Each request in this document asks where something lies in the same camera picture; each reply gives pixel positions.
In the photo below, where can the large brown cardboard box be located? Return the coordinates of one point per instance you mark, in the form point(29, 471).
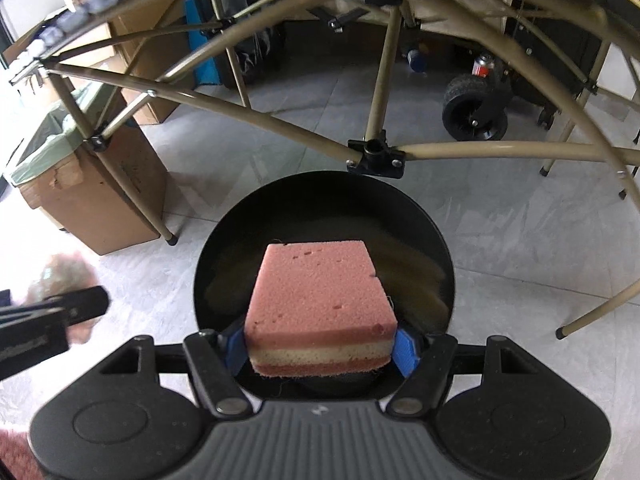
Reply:
point(145, 45)

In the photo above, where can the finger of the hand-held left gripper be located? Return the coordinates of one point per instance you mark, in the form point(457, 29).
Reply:
point(87, 305)

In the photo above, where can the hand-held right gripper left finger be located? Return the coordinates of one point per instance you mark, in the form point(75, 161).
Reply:
point(236, 347)

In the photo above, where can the person's left forearm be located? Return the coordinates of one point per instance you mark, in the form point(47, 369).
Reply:
point(15, 457)

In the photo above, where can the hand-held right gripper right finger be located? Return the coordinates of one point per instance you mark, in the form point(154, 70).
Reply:
point(405, 352)

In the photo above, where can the black round waste bin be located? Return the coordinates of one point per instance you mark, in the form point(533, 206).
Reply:
point(320, 210)

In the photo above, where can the red spray can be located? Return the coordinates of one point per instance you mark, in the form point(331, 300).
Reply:
point(482, 65)

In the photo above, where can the cardboard box with green liner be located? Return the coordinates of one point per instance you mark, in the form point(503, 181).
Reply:
point(100, 195)

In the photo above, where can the dark bag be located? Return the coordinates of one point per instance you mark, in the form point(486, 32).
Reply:
point(255, 50)

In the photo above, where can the pink layered sponge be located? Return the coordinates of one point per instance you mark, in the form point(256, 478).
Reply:
point(315, 300)

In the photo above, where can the blue grey bottle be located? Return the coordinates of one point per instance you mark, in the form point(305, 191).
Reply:
point(415, 58)

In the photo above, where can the tan slatted folding table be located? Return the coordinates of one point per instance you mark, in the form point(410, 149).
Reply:
point(383, 80)

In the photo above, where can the blue board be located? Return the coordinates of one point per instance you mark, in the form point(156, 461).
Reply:
point(202, 45)

